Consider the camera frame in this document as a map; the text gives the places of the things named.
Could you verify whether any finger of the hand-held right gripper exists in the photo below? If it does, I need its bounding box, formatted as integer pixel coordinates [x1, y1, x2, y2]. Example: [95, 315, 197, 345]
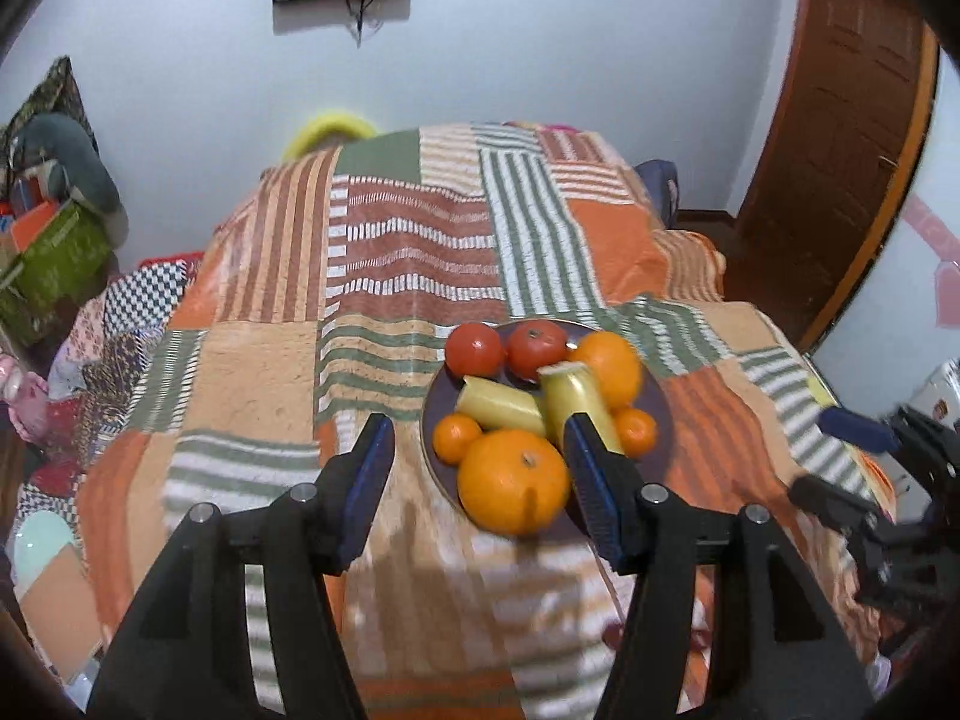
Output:
[817, 405, 960, 475]
[787, 473, 932, 550]

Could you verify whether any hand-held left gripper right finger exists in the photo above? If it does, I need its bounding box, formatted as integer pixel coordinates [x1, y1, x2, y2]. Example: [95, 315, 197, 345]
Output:
[562, 412, 875, 720]

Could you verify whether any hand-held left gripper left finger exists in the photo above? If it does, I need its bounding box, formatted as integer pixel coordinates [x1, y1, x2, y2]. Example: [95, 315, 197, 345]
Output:
[86, 412, 396, 720]

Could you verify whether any small tangerine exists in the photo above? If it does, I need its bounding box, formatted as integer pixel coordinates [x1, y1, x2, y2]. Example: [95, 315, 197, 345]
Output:
[433, 413, 484, 466]
[611, 407, 659, 459]

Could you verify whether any large orange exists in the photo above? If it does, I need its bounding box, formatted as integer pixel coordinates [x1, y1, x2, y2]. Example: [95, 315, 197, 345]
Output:
[457, 429, 572, 538]

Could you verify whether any purple plate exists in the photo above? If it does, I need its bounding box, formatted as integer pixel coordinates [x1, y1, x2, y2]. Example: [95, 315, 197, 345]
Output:
[420, 318, 670, 537]

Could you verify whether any medium orange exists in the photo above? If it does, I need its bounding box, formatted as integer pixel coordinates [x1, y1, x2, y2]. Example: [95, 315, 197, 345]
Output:
[568, 331, 645, 412]

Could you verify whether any red tomato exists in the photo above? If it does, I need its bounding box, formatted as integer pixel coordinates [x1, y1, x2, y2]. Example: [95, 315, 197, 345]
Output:
[505, 320, 569, 382]
[445, 322, 505, 380]

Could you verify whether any white heart-print sliding door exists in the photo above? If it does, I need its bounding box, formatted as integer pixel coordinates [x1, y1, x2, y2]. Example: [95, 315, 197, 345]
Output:
[813, 45, 960, 425]

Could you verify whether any striped patchwork blanket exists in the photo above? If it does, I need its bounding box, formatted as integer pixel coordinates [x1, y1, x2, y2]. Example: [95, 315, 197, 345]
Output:
[75, 120, 901, 720]

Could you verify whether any checkered patchwork quilt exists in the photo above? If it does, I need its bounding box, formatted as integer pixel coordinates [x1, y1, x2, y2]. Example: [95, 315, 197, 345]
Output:
[21, 258, 205, 512]

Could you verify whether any brown wooden door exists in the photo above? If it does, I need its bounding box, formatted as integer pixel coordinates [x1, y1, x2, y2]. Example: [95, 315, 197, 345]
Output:
[722, 0, 940, 350]

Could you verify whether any mint green plate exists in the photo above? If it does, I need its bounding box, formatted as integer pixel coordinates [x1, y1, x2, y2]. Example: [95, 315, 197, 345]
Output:
[13, 509, 77, 591]

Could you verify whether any orange cardboard sheet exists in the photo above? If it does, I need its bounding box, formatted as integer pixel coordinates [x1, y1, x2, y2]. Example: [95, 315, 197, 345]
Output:
[18, 546, 104, 681]

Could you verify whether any pink plush rabbit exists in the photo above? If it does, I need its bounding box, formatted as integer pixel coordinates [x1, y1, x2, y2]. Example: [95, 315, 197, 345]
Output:
[0, 355, 51, 445]

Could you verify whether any green storage box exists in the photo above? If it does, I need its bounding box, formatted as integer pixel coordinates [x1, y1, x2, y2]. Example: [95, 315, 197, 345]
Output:
[0, 201, 115, 347]

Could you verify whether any grey plush pillow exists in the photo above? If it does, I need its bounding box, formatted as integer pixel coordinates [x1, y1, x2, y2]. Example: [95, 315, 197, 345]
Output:
[13, 113, 122, 216]

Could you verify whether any dark patterned cushion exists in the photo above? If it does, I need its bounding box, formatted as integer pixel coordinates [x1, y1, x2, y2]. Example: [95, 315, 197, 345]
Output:
[0, 55, 100, 160]

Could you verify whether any black monitor cable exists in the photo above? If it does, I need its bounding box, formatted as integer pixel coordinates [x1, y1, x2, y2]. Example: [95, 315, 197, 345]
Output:
[345, 0, 385, 48]

